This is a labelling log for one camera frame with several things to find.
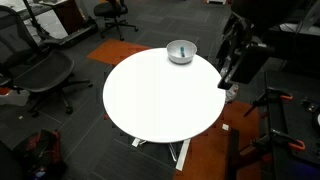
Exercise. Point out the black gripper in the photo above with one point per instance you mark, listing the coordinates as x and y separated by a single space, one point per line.
250 65

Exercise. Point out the green marker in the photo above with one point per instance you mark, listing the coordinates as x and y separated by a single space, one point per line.
182 51

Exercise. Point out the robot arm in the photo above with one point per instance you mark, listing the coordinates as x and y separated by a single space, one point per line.
263 13

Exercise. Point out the crumpled white plastic bag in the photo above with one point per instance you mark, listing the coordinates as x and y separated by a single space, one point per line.
232 93

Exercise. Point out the white bowl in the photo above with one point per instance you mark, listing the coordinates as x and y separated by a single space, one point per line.
176 56

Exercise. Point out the small white paper scrap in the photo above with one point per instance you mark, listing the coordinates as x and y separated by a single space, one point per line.
225 127

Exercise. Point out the black robot stand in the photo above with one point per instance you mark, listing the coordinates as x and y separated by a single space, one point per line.
293 116

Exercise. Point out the small black device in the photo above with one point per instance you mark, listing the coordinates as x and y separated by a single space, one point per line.
310 106

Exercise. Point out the white metal table base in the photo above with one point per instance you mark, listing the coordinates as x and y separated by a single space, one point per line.
183 156

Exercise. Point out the black padded office chair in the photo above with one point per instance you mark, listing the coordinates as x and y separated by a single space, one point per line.
110 9

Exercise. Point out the black kick scooter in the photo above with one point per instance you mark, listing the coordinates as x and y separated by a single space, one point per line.
73 35

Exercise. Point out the brown wooden cabinet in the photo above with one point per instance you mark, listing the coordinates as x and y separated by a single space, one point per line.
70 15

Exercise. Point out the black mesh office chair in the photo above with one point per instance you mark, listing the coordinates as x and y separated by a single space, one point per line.
43 73

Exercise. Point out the red and black backpack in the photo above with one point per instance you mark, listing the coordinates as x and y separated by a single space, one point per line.
43 150

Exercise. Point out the black metal post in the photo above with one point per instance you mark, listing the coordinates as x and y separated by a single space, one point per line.
234 153

